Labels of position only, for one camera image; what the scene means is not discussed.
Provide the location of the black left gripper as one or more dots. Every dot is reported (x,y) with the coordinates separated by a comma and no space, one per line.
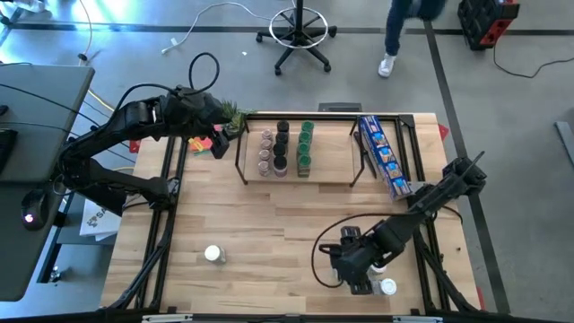
(184,112)

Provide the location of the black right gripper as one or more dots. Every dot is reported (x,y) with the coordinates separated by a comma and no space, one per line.
(356,262)

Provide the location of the white-lid spice jar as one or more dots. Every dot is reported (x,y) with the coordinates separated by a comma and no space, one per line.
(213,254)
(388,286)
(377,269)

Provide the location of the black-lid green herb jar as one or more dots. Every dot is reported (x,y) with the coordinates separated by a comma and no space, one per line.
(282,126)

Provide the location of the black-lid purple-label spice jar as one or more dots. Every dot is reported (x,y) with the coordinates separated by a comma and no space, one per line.
(280,161)

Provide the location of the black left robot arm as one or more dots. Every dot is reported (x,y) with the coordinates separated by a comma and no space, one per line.
(89,148)

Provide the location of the red folder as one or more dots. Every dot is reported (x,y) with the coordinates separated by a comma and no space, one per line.
(206,144)

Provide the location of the small potted green plant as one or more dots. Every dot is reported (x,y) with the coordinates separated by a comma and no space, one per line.
(235,116)

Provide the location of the green paper sheet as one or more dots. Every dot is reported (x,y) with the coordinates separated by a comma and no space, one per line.
(202,153)

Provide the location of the office stool base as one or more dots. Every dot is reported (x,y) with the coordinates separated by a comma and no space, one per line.
(298,40)

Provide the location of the dark gray box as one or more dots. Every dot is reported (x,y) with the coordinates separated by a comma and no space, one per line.
(339,107)

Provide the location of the blue plastic wrap box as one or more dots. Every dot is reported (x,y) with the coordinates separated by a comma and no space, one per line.
(383,152)

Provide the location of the white printed paper sheet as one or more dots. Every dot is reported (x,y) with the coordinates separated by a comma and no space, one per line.
(96,222)

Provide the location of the gray desk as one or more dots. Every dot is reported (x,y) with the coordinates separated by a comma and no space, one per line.
(27,134)

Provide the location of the person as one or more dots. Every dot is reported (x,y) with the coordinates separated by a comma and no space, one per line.
(394,31)

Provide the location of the black computer mouse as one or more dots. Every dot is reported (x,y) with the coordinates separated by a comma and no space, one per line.
(33,215)

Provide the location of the black keyboard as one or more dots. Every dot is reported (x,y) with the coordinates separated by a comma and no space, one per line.
(6,150)

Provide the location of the red and black tool case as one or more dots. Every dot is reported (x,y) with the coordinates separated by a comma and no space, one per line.
(480,18)

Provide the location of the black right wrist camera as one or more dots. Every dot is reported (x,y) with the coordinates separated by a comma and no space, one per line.
(350,234)

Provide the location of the silver bracket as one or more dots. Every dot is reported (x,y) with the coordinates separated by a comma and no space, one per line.
(167,318)
(417,319)

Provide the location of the red corner bracket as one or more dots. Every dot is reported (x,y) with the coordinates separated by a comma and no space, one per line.
(133,145)
(442,131)

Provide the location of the wooden shelf black frame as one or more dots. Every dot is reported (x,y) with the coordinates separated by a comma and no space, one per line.
(332,152)

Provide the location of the black aluminium table frame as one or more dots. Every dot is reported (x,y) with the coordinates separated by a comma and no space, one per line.
(407,120)

